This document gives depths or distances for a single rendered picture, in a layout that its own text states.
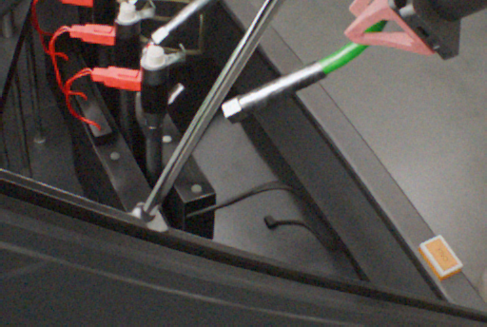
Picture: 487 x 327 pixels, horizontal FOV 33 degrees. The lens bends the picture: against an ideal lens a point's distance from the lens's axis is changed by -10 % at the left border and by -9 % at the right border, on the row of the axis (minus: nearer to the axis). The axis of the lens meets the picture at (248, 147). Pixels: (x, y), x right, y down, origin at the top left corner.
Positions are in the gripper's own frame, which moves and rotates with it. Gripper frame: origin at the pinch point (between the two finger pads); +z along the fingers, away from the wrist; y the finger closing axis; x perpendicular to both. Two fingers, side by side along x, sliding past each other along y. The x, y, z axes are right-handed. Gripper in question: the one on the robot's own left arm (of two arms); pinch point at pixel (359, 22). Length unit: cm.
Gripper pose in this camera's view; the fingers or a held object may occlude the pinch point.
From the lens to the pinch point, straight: 75.3
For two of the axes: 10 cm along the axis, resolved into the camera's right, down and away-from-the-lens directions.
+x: 6.9, 5.2, 5.0
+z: -6.9, 2.5, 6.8
